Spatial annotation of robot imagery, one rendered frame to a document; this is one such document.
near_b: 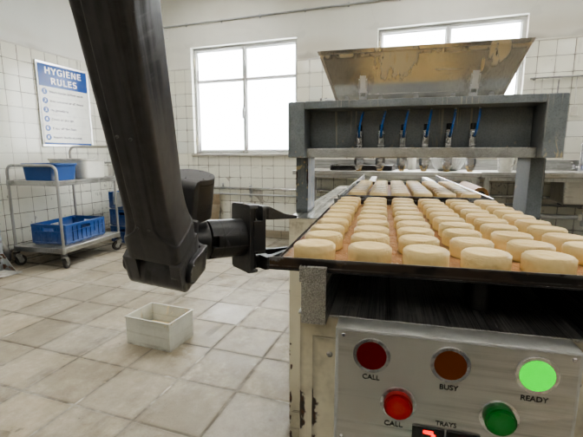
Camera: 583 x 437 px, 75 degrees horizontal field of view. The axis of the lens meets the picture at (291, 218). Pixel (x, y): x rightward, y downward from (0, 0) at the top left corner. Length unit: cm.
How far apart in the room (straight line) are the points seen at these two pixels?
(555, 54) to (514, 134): 339
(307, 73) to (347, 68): 347
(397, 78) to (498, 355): 89
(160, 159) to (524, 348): 39
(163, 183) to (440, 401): 36
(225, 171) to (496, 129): 407
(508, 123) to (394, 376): 92
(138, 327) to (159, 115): 201
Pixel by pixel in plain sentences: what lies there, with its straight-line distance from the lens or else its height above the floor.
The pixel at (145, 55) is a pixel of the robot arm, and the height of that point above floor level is 110.
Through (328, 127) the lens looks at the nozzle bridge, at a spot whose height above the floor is 111.
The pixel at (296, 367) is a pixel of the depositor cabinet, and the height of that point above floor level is 35.
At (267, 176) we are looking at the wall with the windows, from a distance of 474.
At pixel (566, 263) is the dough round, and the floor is 92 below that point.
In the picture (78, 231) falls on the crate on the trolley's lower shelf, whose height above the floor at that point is 29.
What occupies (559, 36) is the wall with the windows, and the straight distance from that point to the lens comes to 465.
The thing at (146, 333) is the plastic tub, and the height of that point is 8.
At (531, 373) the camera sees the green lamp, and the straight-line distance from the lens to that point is 47.
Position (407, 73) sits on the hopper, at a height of 125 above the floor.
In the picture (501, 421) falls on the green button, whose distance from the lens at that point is 48.
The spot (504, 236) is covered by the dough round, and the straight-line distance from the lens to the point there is 57.
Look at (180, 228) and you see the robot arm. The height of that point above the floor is 95.
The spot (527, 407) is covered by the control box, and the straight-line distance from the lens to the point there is 49.
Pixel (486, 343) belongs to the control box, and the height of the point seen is 84.
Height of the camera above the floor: 103
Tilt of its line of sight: 9 degrees down
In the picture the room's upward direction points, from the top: straight up
